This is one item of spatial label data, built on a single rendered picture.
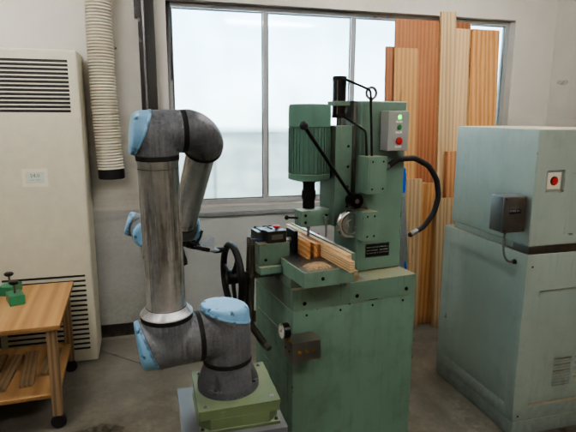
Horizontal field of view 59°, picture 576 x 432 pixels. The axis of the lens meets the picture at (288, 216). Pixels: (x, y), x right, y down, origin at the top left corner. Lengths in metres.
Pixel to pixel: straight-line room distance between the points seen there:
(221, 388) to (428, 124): 2.66
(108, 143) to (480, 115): 2.53
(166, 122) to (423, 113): 2.63
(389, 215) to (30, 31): 2.31
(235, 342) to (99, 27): 2.17
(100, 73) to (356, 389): 2.19
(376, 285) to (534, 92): 2.66
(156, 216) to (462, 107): 2.91
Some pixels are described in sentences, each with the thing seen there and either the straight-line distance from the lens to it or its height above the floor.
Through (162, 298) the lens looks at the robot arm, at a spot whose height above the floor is 0.96.
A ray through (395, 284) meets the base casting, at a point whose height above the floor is 0.77.
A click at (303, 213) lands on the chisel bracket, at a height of 1.06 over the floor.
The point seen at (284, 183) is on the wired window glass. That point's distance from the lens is 3.61.
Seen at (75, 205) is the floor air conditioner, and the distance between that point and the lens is 3.15.
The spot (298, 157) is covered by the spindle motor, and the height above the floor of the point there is 1.29.
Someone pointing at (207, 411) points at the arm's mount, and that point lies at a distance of 1.60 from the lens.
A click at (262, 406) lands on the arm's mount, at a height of 0.61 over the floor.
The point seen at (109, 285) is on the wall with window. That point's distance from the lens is 3.57.
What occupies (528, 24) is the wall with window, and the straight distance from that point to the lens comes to 4.43.
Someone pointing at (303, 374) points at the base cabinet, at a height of 0.44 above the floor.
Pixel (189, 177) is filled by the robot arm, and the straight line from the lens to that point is 1.57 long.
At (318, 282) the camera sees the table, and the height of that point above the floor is 0.86.
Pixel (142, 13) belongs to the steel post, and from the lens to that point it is 3.33.
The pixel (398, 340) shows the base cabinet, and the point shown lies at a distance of 2.33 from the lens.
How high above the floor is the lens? 1.46
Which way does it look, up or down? 11 degrees down
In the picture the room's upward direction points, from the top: straight up
